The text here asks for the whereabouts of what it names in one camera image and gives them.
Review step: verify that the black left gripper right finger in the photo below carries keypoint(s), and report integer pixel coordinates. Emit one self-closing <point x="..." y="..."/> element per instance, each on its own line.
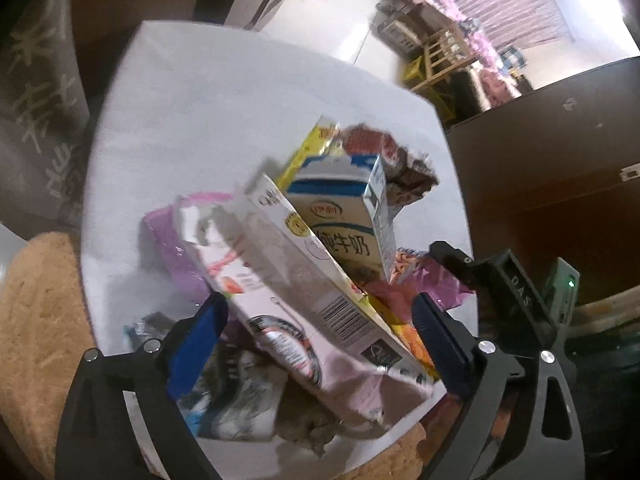
<point x="461" y="360"/>

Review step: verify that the crumpled grey white wrapper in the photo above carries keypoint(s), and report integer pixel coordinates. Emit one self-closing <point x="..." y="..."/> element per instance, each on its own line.
<point x="243" y="395"/>

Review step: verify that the white pink flattened carton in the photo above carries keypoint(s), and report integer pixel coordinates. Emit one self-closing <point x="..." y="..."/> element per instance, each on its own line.
<point x="300" y="306"/>

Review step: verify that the dark wooden cabinet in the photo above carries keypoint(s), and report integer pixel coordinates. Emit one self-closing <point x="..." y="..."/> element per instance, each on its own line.
<point x="555" y="174"/>

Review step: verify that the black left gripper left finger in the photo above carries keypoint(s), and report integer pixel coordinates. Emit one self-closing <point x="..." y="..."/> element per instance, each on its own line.
<point x="189" y="344"/>

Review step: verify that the yellow bear packet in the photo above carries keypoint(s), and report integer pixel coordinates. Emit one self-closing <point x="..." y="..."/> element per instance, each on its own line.
<point x="325" y="139"/>

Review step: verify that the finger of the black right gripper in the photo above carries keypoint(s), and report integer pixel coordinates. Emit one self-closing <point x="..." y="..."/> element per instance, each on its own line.
<point x="456" y="262"/>

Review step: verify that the yellow crate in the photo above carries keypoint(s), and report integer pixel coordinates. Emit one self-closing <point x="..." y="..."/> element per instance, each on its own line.
<point x="414" y="73"/>

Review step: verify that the purple snack wrapper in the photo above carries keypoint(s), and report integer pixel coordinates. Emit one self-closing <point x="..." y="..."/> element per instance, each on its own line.
<point x="161" y="224"/>

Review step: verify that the grey cushion with characters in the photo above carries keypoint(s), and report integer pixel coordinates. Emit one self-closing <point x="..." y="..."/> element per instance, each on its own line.
<point x="45" y="139"/>

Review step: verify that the brown red snack wrapper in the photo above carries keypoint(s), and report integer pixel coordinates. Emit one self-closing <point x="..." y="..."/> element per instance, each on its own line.
<point x="409" y="176"/>

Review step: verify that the blue white milk carton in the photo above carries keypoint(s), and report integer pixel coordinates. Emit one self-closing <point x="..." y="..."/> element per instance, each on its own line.
<point x="343" y="200"/>

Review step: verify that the bed with pink bedding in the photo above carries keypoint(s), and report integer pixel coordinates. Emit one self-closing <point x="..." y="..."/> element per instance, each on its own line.
<point x="497" y="84"/>

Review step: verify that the wooden chair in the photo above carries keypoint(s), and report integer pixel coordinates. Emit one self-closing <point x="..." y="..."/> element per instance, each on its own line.
<point x="445" y="52"/>

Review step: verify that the pink patterned curtain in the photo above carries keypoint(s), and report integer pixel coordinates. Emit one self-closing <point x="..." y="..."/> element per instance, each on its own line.
<point x="518" y="23"/>

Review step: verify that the yellow iced tea carton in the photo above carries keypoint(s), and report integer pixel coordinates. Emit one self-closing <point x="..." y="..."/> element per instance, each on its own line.
<point x="393" y="300"/>

